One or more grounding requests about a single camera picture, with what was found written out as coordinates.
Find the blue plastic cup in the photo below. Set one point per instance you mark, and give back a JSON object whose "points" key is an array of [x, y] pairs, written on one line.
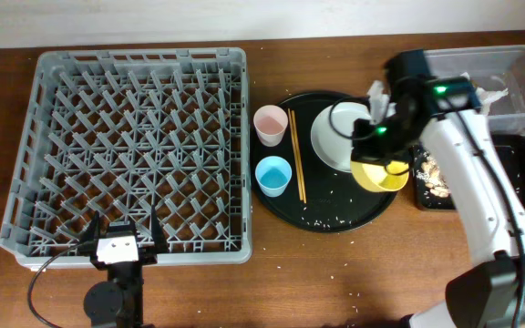
{"points": [[273, 174]]}

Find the clear plastic bin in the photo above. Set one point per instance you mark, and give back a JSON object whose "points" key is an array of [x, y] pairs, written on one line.
{"points": [[493, 68]]}

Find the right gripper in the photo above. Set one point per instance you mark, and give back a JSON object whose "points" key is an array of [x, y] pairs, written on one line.
{"points": [[366, 147]]}

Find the pink plastic cup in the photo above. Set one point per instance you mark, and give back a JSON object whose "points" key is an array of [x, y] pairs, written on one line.
{"points": [[270, 123]]}

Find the white napkin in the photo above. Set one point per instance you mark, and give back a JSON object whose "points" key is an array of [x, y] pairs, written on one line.
{"points": [[381, 107]]}

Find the round black tray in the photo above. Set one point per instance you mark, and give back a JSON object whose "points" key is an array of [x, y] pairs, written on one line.
{"points": [[334, 201]]}

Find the black rectangular tray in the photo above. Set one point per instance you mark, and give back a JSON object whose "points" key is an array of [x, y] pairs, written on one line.
{"points": [[511, 153]]}

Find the food scraps and rice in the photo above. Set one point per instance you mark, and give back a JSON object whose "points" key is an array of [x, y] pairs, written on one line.
{"points": [[429, 173]]}

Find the yellow bowl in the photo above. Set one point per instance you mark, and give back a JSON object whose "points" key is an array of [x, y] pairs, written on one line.
{"points": [[376, 178]]}

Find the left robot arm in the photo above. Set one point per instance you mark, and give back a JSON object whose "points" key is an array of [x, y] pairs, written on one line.
{"points": [[118, 301]]}

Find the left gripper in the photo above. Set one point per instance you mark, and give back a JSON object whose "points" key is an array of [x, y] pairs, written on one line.
{"points": [[149, 254]]}

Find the grey plastic dishwasher rack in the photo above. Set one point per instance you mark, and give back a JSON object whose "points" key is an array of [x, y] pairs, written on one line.
{"points": [[148, 137]]}

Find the grey round plate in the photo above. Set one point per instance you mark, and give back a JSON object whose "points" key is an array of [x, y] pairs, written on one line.
{"points": [[332, 149]]}

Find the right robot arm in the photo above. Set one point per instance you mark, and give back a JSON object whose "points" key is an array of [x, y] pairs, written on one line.
{"points": [[444, 116]]}

